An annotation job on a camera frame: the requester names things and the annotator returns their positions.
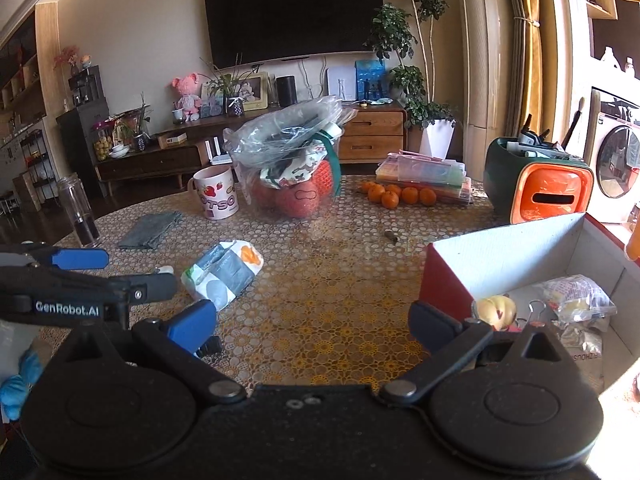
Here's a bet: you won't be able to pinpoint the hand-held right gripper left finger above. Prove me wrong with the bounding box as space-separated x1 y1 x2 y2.
45 299 247 405

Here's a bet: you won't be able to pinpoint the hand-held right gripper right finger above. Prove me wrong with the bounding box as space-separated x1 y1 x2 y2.
378 301 583 406

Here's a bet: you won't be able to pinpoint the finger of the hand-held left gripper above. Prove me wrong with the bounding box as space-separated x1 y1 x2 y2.
20 241 110 271
107 272 179 307

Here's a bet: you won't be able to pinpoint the red cardboard box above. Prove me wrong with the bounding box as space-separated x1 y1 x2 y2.
419 212 640 396

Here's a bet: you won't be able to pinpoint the white grey snack packet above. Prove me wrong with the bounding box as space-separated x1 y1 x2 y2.
181 241 265 311

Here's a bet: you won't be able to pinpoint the yellow toy keychain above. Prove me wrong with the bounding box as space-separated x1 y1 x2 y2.
472 295 518 331

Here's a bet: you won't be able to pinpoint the silver snack packet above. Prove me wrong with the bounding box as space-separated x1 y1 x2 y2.
552 320 609 369

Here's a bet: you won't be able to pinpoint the clear yellow snack packet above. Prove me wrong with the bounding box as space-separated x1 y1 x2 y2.
532 275 619 325

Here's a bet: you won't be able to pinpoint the patterned desktop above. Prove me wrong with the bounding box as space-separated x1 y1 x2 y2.
50 174 501 392

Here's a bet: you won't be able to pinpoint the person's left hand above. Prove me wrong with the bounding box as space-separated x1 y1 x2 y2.
0 350 45 421

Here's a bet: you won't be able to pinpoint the small black clip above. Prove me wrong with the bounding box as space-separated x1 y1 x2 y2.
195 336 224 359

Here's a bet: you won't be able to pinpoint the clear glass bottle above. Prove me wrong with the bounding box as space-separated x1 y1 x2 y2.
56 172 101 250

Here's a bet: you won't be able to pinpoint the grey folded cloth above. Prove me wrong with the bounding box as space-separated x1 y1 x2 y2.
117 211 184 251

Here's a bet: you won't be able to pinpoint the white strawberry print mug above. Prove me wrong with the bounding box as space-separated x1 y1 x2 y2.
187 166 239 221

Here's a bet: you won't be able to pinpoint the black side cabinet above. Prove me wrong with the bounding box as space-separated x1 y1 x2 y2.
56 97 111 197

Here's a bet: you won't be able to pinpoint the glass jar of yellow fruit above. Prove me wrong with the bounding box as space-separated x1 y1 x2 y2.
92 122 115 161

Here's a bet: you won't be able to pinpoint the dark wooden television cabinet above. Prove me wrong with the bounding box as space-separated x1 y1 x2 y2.
95 115 236 197

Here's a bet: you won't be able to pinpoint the row of small tangerines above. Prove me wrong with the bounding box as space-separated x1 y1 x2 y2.
360 181 439 210

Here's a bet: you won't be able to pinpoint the small plant in dark pot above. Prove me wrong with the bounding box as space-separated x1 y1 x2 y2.
112 92 154 152

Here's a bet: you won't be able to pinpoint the clear plastic organizer box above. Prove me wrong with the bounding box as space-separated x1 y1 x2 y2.
376 152 474 206

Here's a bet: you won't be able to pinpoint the white router with antennas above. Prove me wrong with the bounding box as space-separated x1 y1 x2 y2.
206 135 234 166

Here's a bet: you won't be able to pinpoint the green orange storage bin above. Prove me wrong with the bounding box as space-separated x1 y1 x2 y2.
483 136 595 225

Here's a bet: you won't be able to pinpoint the black coffee machine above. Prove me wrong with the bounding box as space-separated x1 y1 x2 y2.
68 65 104 109

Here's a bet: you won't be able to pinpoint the pink plush doll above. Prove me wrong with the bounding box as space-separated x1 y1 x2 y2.
171 74 201 122

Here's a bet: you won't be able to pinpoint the light wooden drawer cabinet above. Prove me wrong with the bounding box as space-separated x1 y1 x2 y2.
337 102 407 164

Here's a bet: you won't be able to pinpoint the pink flowers in vase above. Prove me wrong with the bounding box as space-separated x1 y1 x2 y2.
54 46 81 77

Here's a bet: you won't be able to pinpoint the grassy plant in dark vase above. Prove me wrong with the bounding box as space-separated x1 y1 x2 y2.
200 55 261 117

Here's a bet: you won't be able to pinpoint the clear plastic bag of goods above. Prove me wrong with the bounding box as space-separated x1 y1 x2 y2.
222 95 357 222

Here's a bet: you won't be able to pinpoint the yellow giraffe toy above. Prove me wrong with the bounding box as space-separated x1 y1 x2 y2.
612 0 640 262

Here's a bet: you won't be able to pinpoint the white washing machine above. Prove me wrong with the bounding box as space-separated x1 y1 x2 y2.
587 87 640 224

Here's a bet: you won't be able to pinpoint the black cylinder speaker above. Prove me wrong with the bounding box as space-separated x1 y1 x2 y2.
276 76 297 107

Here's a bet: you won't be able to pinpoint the blue painting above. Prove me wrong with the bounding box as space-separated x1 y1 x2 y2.
355 59 387 101

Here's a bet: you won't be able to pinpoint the white flat panel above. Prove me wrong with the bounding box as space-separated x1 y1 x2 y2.
327 66 357 102

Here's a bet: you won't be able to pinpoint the yellow curtain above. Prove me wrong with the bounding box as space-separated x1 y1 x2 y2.
505 0 571 137

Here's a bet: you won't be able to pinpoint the white standing air conditioner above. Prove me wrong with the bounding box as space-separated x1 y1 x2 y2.
452 0 526 131

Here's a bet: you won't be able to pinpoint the tall potted green plant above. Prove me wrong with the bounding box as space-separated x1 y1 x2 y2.
364 0 459 159

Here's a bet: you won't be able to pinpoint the black flat television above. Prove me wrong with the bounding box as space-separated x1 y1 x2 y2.
203 0 385 70

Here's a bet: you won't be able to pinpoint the wooden wall shelving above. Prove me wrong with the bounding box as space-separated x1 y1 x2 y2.
0 4 53 213

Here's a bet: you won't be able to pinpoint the cream photo frame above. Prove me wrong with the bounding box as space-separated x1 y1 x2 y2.
235 72 270 111

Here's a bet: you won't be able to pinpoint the long handled brush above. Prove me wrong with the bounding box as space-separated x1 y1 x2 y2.
562 97 586 149

